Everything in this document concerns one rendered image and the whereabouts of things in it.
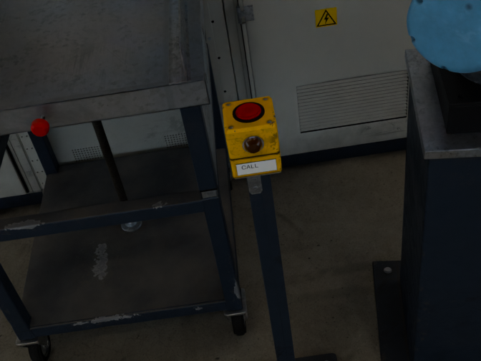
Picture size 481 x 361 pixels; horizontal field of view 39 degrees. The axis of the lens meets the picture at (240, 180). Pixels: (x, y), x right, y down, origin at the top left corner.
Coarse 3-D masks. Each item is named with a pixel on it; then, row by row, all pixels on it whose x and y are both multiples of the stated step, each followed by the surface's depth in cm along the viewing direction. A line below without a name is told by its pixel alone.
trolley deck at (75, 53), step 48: (0, 0) 158; (48, 0) 155; (96, 0) 152; (144, 0) 149; (192, 0) 146; (0, 48) 142; (48, 48) 139; (96, 48) 136; (144, 48) 134; (192, 48) 132; (0, 96) 128; (48, 96) 126; (96, 96) 124; (144, 96) 125; (192, 96) 126
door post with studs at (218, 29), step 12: (216, 0) 187; (216, 12) 190; (216, 24) 192; (216, 36) 195; (216, 48) 197; (228, 48) 198; (228, 60) 200; (228, 72) 203; (228, 84) 206; (228, 96) 209
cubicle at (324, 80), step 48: (240, 0) 186; (288, 0) 187; (336, 0) 188; (384, 0) 189; (240, 48) 198; (288, 48) 197; (336, 48) 198; (384, 48) 199; (240, 96) 209; (288, 96) 208; (336, 96) 210; (384, 96) 211; (288, 144) 221; (336, 144) 223; (384, 144) 226
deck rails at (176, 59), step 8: (176, 0) 146; (184, 0) 144; (176, 8) 144; (184, 8) 141; (176, 16) 141; (184, 16) 137; (176, 24) 138; (184, 24) 134; (176, 32) 136; (184, 32) 131; (176, 40) 134; (184, 40) 129; (176, 48) 132; (184, 48) 126; (176, 56) 130; (184, 56) 124; (176, 64) 127; (184, 64) 121; (176, 72) 126; (184, 72) 122; (176, 80) 124; (184, 80) 123
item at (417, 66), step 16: (416, 64) 135; (416, 80) 131; (432, 80) 130; (416, 96) 127; (432, 96) 127; (416, 112) 125; (432, 112) 123; (432, 128) 120; (432, 144) 117; (448, 144) 117; (464, 144) 116; (480, 144) 116
